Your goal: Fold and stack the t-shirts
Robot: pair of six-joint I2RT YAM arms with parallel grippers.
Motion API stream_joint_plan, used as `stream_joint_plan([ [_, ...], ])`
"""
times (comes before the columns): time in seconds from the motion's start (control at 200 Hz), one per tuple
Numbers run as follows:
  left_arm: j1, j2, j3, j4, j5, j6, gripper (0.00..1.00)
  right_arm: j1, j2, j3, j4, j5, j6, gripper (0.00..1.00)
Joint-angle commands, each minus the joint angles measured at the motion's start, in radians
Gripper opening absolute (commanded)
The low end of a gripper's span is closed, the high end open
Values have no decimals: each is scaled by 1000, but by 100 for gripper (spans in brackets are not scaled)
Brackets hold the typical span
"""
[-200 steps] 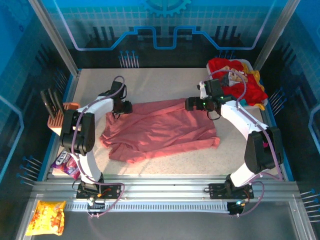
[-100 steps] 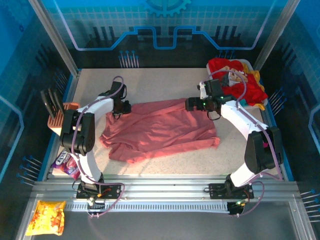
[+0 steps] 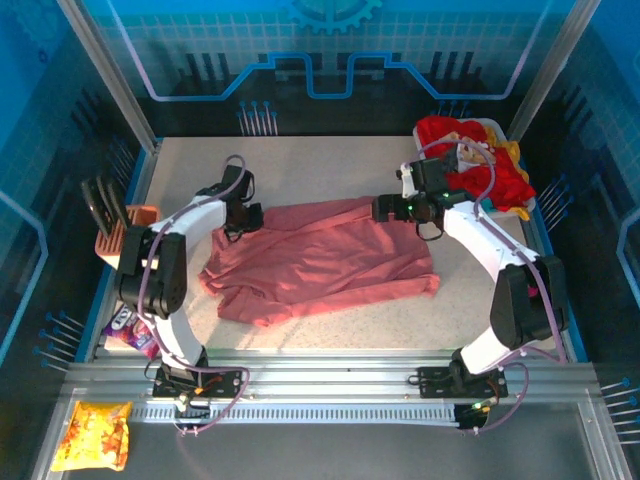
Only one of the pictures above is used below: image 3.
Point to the pink t-shirt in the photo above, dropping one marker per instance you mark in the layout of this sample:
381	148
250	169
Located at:
325	255

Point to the black flat remote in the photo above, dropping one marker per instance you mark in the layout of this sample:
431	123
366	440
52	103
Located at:
111	202
121	200
95	207

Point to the salmon plastic organizer holder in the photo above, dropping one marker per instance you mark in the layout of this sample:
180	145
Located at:
112	245

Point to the purple candy bag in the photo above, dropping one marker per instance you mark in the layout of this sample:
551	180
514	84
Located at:
132	330

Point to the yellow snack bag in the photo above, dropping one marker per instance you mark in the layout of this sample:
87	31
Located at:
92	436

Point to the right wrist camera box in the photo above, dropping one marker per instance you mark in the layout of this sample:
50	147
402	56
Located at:
427	175

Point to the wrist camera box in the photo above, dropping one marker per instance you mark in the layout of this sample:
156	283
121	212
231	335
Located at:
427	175
237	182

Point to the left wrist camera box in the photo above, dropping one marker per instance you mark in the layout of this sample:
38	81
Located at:
237	182

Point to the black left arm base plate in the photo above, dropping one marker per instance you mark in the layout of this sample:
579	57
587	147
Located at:
225	382

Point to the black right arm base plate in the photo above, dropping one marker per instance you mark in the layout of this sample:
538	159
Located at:
435	382

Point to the aluminium rail frame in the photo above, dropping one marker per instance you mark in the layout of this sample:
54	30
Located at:
325	375

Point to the aluminium frame post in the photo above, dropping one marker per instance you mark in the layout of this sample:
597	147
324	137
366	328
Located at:
550	70
110	80

